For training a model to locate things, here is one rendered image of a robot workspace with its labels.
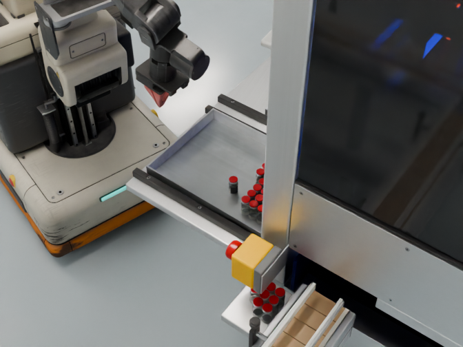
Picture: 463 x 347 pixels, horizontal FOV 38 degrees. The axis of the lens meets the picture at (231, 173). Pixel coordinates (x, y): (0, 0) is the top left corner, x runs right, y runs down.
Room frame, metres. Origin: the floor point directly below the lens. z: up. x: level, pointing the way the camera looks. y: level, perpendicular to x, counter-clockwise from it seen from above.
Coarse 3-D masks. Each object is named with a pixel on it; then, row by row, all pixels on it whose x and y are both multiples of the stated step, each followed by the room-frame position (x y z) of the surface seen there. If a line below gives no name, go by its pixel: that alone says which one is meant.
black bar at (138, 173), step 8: (136, 168) 1.11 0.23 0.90; (136, 176) 1.09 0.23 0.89; (144, 176) 1.08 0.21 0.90; (152, 176) 1.08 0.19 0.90; (152, 184) 1.06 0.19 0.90; (160, 184) 1.05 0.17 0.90; (168, 192) 1.03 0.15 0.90; (176, 192) 1.03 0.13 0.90; (176, 200) 1.01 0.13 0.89; (184, 200) 1.00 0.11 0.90; (192, 200) 1.00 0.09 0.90; (192, 208) 0.99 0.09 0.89; (200, 208) 0.98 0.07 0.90; (208, 216) 0.96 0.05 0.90; (216, 216) 0.96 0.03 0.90; (216, 224) 0.95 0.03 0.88; (224, 224) 0.93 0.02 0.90; (232, 224) 0.93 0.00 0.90; (232, 232) 0.92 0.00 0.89; (240, 232) 0.91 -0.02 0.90; (248, 232) 0.91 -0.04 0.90
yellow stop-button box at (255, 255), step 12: (252, 240) 0.79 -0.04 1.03; (264, 240) 0.79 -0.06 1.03; (240, 252) 0.76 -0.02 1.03; (252, 252) 0.76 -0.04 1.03; (264, 252) 0.76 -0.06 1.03; (276, 252) 0.76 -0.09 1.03; (240, 264) 0.74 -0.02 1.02; (252, 264) 0.73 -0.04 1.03; (264, 264) 0.73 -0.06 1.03; (240, 276) 0.74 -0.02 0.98; (252, 276) 0.72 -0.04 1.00
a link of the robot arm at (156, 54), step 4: (160, 48) 1.08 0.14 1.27; (152, 52) 1.09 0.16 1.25; (156, 52) 1.09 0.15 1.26; (160, 52) 1.08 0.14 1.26; (164, 52) 1.08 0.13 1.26; (168, 52) 1.09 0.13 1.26; (152, 56) 1.09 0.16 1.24; (156, 56) 1.09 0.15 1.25; (160, 56) 1.08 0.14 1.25; (164, 56) 1.08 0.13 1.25; (168, 56) 1.09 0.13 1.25; (156, 60) 1.09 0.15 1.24; (160, 60) 1.09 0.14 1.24; (164, 60) 1.09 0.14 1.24; (168, 60) 1.09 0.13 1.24
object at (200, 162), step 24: (216, 120) 1.29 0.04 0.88; (192, 144) 1.21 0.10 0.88; (216, 144) 1.21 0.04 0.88; (240, 144) 1.21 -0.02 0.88; (264, 144) 1.20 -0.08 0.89; (168, 168) 1.12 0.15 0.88; (192, 168) 1.12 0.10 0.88; (216, 168) 1.12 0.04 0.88; (240, 168) 1.12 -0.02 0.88; (192, 192) 1.02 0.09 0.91; (216, 192) 1.04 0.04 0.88; (240, 192) 1.04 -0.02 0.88; (240, 216) 0.97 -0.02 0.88
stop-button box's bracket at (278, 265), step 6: (288, 246) 0.78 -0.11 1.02; (282, 252) 0.77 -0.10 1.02; (288, 252) 0.78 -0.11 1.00; (276, 258) 0.75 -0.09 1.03; (282, 258) 0.77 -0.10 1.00; (276, 264) 0.75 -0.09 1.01; (282, 264) 0.77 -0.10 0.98; (270, 270) 0.73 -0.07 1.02; (276, 270) 0.75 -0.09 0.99; (264, 276) 0.71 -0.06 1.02; (270, 276) 0.73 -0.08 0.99; (264, 282) 0.72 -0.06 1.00; (270, 282) 0.73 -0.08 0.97; (264, 288) 0.72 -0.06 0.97
